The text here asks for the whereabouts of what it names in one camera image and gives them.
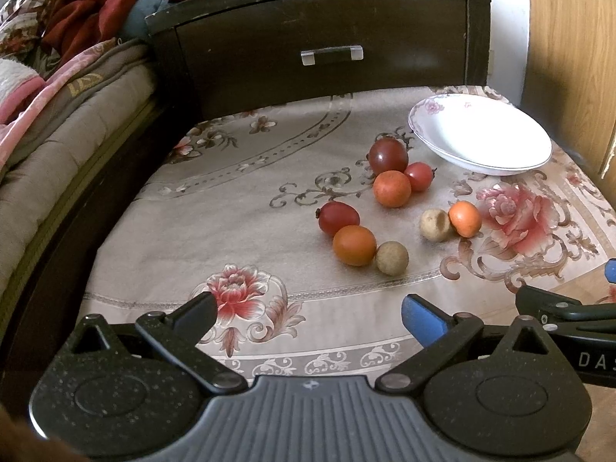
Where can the small orange tangerine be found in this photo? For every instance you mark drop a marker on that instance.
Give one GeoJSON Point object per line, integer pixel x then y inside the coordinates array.
{"type": "Point", "coordinates": [465, 218]}

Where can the dark wooden nightstand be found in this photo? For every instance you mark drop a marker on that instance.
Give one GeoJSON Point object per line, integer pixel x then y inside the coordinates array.
{"type": "Point", "coordinates": [214, 58]}

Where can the pink patterned quilt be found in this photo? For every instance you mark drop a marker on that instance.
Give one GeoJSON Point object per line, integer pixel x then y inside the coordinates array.
{"type": "Point", "coordinates": [25, 92]}

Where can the wooden wardrobe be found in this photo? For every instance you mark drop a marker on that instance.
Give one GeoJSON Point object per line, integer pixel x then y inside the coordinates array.
{"type": "Point", "coordinates": [570, 81]}

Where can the red blanket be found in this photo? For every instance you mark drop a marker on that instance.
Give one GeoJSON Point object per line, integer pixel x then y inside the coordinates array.
{"type": "Point", "coordinates": [76, 25]}

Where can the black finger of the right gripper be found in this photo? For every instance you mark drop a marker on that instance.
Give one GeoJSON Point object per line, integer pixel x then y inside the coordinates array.
{"type": "Point", "coordinates": [551, 307]}

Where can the pale brown longan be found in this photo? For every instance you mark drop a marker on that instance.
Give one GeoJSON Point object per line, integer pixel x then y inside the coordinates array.
{"type": "Point", "coordinates": [435, 225]}

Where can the white floral plate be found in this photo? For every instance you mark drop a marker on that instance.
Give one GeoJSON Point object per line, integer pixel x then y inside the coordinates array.
{"type": "Point", "coordinates": [480, 134]}

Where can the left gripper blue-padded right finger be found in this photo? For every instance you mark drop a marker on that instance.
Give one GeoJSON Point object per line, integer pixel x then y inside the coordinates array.
{"type": "Point", "coordinates": [444, 339]}

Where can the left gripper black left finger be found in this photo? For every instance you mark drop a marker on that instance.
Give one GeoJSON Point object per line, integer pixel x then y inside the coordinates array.
{"type": "Point", "coordinates": [175, 335]}

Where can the floral beige tablecloth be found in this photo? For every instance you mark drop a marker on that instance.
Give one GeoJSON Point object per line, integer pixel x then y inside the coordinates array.
{"type": "Point", "coordinates": [233, 212]}

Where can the silver drawer handle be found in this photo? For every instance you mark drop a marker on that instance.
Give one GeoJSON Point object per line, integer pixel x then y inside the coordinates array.
{"type": "Point", "coordinates": [331, 55]}

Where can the grey-brown mattress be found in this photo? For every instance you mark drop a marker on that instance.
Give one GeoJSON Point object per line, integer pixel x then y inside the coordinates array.
{"type": "Point", "coordinates": [83, 104]}

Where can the dark red large tomato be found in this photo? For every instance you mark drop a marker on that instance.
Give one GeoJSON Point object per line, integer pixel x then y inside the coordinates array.
{"type": "Point", "coordinates": [387, 154]}

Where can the oblong red tomato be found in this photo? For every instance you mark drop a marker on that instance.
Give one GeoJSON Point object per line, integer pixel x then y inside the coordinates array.
{"type": "Point", "coordinates": [333, 216]}

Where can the red-orange round fruit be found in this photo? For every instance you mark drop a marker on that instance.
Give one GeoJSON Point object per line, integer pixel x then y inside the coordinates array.
{"type": "Point", "coordinates": [392, 189]}

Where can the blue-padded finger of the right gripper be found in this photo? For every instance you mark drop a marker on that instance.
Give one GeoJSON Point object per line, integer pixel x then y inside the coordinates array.
{"type": "Point", "coordinates": [610, 270]}

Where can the brown longan front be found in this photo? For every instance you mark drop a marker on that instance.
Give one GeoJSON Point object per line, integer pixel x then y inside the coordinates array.
{"type": "Point", "coordinates": [392, 258]}

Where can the small red tomato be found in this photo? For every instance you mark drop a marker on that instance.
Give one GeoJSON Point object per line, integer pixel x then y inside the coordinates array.
{"type": "Point", "coordinates": [420, 176]}

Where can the orange tangerine front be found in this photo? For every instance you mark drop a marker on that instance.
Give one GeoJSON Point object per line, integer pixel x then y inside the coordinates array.
{"type": "Point", "coordinates": [354, 245]}

